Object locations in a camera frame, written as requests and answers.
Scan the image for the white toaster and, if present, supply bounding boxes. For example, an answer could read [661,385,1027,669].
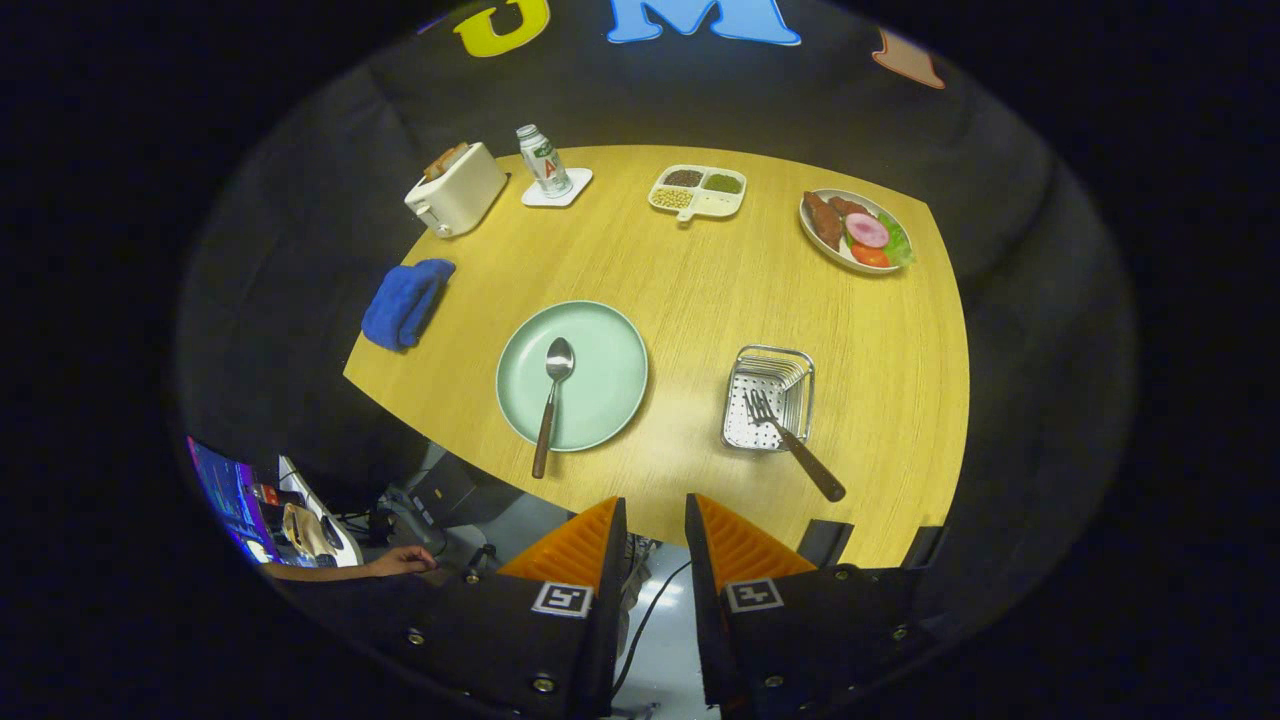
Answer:
[404,142,509,239]

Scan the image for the black table leg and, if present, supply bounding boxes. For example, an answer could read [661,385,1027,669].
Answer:
[902,524,948,569]
[797,518,856,569]

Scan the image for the black equipment box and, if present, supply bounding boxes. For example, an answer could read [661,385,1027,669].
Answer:
[408,452,479,528]

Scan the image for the metal wire basket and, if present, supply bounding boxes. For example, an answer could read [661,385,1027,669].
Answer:
[721,345,816,453]

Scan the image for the white oval plate of food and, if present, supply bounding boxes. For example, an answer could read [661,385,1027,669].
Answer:
[798,189,915,275]

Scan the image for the white side desk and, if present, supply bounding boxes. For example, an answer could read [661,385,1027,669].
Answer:
[278,455,363,568]

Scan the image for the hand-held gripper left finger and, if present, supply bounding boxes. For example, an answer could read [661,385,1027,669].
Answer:
[395,496,629,720]

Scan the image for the fork with brown handle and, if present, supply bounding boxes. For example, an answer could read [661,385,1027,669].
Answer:
[743,389,847,503]

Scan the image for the beige object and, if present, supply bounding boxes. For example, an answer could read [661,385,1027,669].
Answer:
[283,503,337,559]

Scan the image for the computer monitor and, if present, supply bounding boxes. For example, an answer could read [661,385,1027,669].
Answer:
[186,436,276,563]

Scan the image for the person's khaki trousers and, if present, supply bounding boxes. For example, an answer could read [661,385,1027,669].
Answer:
[622,535,661,611]

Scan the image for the black cable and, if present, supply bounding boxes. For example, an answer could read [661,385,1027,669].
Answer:
[608,560,693,701]

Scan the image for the spoon with brown handle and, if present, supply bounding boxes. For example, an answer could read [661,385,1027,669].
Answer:
[531,337,576,480]

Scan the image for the small white drink bottle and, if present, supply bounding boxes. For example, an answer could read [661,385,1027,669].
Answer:
[516,124,574,199]

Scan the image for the blue folded cloth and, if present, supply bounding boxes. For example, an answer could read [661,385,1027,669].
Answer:
[361,258,457,353]

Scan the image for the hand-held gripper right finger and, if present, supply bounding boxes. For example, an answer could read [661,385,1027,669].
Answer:
[684,493,941,720]

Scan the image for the white divided dish of beans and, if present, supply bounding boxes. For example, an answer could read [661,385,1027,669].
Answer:
[648,164,748,224]

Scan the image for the pale green round plate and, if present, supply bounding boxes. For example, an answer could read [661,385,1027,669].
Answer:
[496,300,649,453]

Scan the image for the black backdrop cloth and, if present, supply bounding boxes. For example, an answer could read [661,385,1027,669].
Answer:
[175,0,1136,641]

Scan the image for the white square coaster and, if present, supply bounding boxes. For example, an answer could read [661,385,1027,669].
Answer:
[521,167,594,209]

